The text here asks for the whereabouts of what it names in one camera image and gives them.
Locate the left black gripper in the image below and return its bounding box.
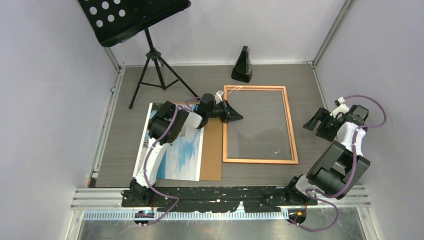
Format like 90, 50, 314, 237
206, 99, 243, 125

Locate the clear acrylic sheet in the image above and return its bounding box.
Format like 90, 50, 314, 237
226, 89, 294, 161

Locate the orange wooden picture frame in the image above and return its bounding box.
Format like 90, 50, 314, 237
222, 84, 299, 166

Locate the building and sky photo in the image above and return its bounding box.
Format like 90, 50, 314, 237
132, 103, 204, 181

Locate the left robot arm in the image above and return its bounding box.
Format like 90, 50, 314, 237
121, 90, 244, 207

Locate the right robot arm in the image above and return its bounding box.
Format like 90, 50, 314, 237
284, 104, 371, 205

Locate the black metronome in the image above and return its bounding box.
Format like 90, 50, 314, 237
231, 45, 252, 83

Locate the brown cardboard backing board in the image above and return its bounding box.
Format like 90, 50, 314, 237
199, 118, 223, 181

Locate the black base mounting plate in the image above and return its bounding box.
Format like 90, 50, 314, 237
121, 186, 318, 213

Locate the black music stand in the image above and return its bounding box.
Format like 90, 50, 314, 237
78, 0, 198, 109

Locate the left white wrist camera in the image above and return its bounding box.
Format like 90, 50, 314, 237
214, 90, 225, 104

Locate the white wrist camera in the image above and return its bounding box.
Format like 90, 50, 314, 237
330, 97, 350, 119
214, 90, 225, 104

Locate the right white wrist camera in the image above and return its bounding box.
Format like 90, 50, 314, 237
330, 97, 350, 119

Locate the white slotted cable duct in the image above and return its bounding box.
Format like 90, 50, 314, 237
82, 209, 289, 221

